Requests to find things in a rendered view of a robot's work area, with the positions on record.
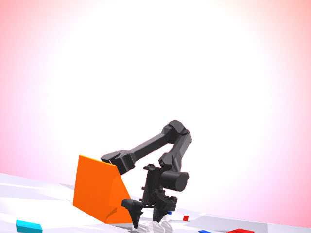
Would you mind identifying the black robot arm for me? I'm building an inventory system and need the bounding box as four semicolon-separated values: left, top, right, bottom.
101;120;192;211

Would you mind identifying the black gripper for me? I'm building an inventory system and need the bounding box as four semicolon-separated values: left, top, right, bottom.
121;185;176;229

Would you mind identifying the teal rectangular block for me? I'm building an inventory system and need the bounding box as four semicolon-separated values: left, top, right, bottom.
16;220;43;233

